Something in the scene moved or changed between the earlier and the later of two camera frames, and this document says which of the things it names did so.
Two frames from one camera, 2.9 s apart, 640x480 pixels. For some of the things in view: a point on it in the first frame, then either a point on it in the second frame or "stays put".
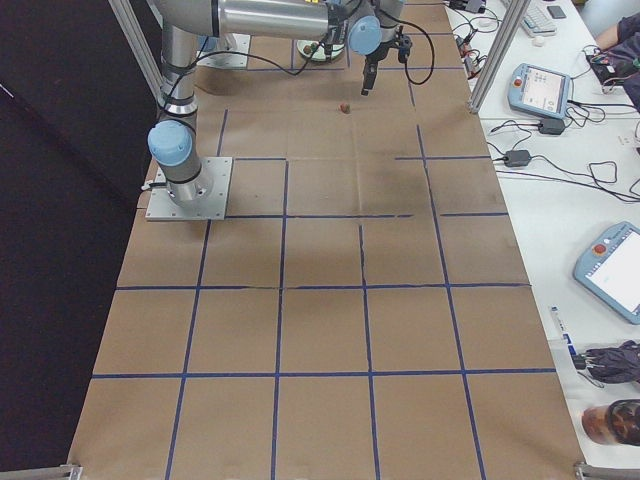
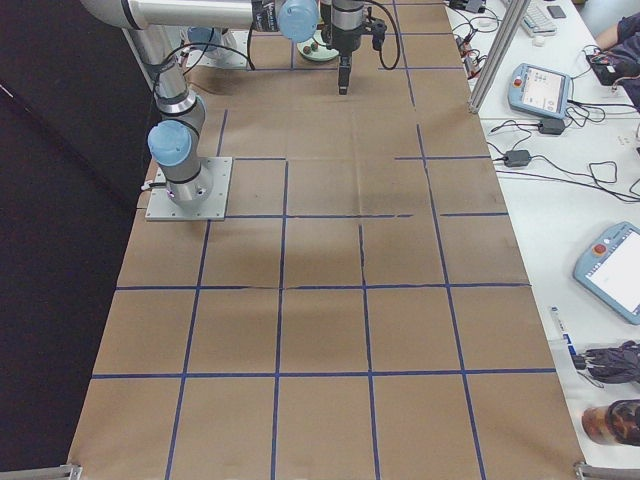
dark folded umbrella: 618,364 stays put
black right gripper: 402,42 → 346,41
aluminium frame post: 499,55 stays put
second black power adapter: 517,158 stays put
